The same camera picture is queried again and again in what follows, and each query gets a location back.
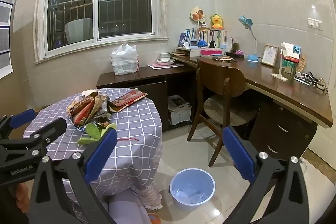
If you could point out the white and red book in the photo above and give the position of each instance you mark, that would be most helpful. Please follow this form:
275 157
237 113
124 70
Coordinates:
292 50

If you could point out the stack of newspapers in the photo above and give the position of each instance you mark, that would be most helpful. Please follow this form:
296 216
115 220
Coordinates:
178 102

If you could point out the person's leg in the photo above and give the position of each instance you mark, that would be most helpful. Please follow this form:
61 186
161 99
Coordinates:
126 208

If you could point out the white storage box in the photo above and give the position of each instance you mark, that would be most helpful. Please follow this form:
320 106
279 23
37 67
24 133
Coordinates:
181 116

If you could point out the pink box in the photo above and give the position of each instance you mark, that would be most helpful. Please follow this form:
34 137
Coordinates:
211 52

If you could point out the dark drawer cabinet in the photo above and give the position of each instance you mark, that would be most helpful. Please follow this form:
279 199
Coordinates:
155 87
288 119

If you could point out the scattered pencils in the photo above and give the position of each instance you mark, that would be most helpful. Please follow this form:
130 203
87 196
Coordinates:
223 58

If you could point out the dark wooden corner desk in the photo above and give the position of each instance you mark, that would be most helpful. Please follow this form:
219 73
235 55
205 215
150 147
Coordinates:
262 77

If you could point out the stack of flat books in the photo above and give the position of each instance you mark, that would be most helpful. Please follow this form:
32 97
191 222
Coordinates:
179 54

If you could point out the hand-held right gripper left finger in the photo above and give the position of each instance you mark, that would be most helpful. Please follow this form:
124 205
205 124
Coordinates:
101 153

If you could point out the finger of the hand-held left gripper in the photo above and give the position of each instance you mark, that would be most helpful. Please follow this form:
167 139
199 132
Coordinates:
22 117
52 129

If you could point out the pile of snack wrappers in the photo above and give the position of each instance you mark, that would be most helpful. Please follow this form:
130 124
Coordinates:
84 108

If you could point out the wall poster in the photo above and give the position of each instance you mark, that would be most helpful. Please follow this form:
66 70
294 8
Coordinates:
4 37

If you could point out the yellow duck plush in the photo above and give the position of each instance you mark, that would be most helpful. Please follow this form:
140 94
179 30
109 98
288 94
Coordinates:
217 21

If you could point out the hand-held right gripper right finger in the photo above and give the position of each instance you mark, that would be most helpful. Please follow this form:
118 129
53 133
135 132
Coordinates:
239 155

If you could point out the blue trash bin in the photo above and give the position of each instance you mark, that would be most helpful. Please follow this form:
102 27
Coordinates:
181 176

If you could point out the white paper scraps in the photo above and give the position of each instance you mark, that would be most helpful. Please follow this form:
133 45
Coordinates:
194 197

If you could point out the white lace cloth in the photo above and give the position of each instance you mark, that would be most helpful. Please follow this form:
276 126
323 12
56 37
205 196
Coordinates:
152 197

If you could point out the blue desk lamp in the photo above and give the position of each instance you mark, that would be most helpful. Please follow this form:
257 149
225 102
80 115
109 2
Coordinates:
253 58

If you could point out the blue whale toy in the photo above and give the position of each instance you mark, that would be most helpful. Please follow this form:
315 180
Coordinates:
202 43

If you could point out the white wall switch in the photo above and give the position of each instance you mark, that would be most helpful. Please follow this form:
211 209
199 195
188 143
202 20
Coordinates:
314 23

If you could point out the green vegetable leaves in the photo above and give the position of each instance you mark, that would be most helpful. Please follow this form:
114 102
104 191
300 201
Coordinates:
92 130

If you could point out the pink paper mat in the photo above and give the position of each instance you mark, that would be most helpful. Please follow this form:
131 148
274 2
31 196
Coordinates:
155 66

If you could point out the grey checked tablecloth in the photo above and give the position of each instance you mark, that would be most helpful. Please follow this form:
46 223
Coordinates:
131 119

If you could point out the brown pen holder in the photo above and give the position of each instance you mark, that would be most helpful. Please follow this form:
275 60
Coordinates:
235 47

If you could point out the white phone stand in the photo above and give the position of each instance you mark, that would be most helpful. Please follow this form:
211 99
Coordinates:
280 66

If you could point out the green book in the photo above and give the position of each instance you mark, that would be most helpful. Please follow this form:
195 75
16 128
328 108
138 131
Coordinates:
290 67

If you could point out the cartoon bear fan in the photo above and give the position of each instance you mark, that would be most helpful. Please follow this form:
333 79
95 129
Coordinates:
197 13

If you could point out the black penguin toy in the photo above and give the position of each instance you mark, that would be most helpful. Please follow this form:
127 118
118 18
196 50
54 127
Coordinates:
213 44

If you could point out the person's left hand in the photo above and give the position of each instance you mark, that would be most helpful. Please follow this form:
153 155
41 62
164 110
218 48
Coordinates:
22 196

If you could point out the white plastic bag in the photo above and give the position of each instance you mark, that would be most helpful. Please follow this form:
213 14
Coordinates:
124 61

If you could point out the row of books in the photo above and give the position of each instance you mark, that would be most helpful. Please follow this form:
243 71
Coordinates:
210 36

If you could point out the orange slipper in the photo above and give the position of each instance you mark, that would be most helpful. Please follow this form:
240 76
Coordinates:
155 219

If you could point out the wooden chair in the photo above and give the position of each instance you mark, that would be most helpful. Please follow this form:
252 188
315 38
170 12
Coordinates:
220 74

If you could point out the white bowl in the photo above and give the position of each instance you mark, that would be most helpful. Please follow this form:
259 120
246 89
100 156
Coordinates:
165 56

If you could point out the pink tape dispenser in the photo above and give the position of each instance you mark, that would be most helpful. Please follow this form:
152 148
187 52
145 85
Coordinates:
239 52

